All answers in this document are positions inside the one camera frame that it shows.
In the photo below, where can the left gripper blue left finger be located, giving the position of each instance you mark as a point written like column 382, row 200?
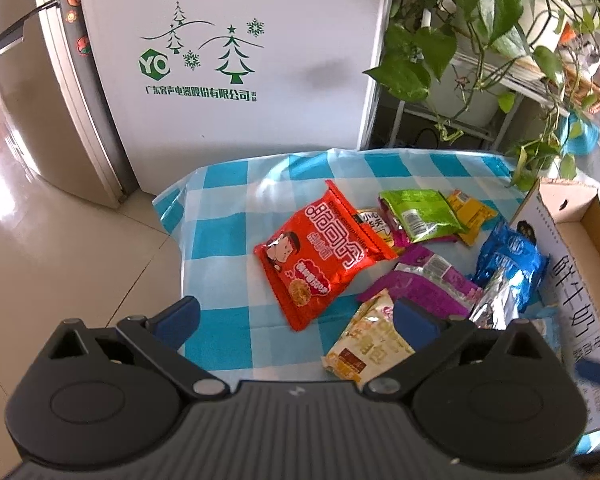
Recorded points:
column 175, row 324

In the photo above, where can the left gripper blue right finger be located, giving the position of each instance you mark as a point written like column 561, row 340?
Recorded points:
column 415, row 325

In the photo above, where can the pink white bread bag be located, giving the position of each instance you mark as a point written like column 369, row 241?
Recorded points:
column 370, row 345

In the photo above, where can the purple snack bag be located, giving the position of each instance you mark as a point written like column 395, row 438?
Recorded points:
column 429, row 281

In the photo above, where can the silver foil snack bag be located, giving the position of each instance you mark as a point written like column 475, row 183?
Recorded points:
column 498, row 305

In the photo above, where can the green snack packet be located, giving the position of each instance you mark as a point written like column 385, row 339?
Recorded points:
column 423, row 214

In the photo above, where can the blue foil snack bag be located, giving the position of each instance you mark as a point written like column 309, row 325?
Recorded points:
column 521, row 262

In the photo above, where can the red crispy noodle snack bag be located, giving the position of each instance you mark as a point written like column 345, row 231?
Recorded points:
column 315, row 255

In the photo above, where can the yellow barcode snack packet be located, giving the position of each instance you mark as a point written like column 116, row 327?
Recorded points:
column 472, row 214

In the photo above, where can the blue checked tablecloth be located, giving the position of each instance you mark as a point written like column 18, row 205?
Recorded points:
column 220, row 213

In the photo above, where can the yellow bread snack packet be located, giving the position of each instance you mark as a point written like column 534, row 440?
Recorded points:
column 374, row 218

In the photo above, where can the cardboard milk box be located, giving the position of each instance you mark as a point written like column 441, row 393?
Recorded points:
column 564, row 218

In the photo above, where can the white metal plant stand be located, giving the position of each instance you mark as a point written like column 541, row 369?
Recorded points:
column 480, row 100

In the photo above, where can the white refrigerator with tree print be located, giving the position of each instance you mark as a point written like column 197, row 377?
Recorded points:
column 194, row 82

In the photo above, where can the silver refrigerator door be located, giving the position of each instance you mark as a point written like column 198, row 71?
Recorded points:
column 51, row 93

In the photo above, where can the wicker basket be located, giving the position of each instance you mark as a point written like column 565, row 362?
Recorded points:
column 582, row 91

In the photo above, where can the green pothos plant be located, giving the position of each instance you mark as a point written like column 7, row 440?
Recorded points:
column 423, row 36

